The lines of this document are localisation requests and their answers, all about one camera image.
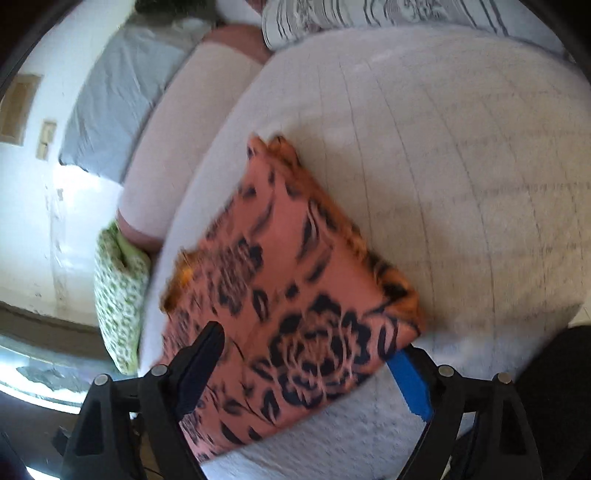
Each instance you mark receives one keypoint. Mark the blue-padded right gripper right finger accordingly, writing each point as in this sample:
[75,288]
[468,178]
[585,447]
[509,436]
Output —
[474,429]

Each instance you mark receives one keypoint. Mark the pale quilted bed cover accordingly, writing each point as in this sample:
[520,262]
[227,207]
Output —
[463,157]

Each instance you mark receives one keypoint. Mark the green white patterned pillow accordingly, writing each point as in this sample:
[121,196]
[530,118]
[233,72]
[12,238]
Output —
[121,277]

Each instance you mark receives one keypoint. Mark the orange floral print garment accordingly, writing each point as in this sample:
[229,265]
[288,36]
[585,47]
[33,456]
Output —
[309,313]

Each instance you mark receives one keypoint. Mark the pink bolster cushion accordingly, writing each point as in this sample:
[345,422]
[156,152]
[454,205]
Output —
[182,127]

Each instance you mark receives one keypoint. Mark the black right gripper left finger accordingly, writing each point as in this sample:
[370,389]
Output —
[102,444]

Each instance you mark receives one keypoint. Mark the dark furry object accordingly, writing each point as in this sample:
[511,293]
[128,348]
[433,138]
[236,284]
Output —
[177,9]

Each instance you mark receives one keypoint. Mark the grey striped floral pillow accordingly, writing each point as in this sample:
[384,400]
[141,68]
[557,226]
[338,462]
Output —
[286,22]

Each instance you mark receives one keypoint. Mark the grey blue pillow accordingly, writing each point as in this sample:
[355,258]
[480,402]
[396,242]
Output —
[122,89]

